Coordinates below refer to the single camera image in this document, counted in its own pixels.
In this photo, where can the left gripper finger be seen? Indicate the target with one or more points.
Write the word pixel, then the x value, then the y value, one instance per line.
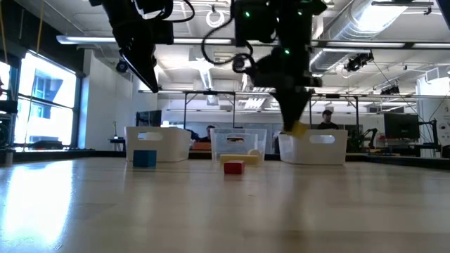
pixel 144 66

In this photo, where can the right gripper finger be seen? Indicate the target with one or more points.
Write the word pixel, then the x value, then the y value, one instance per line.
pixel 300 103
pixel 286 107

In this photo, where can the yellow arch block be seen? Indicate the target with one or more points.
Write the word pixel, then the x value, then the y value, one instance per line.
pixel 301 131

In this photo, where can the red wooden block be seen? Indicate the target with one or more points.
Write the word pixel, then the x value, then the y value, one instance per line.
pixel 234 167

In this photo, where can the blue small cube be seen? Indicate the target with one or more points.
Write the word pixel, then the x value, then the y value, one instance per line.
pixel 144 159

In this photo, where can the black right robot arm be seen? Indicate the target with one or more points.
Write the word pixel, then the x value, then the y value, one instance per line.
pixel 260 24

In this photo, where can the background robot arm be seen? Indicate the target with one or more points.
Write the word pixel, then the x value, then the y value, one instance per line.
pixel 369 135

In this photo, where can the person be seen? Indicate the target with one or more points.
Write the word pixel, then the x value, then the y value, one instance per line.
pixel 209 133
pixel 327 121

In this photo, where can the white plastic bin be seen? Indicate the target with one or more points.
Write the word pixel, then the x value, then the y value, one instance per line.
pixel 168 147
pixel 316 154

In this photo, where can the ceiling light bar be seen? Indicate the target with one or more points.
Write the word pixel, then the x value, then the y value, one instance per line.
pixel 88 39

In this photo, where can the black ceiling device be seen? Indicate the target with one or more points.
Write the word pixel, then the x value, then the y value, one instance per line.
pixel 358 61

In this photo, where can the clear plastic bin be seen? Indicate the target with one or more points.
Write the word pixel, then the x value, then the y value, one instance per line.
pixel 219 147

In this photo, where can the orange background box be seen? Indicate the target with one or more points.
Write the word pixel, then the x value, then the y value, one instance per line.
pixel 201 146

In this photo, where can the black monitor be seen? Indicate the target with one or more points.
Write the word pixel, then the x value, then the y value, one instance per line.
pixel 401 126

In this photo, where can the large window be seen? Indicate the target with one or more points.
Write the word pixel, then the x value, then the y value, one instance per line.
pixel 45 123

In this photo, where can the black background frame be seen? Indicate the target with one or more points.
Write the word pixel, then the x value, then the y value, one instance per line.
pixel 185 112

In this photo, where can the silver ventilation duct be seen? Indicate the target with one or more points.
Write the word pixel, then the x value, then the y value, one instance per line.
pixel 337 31

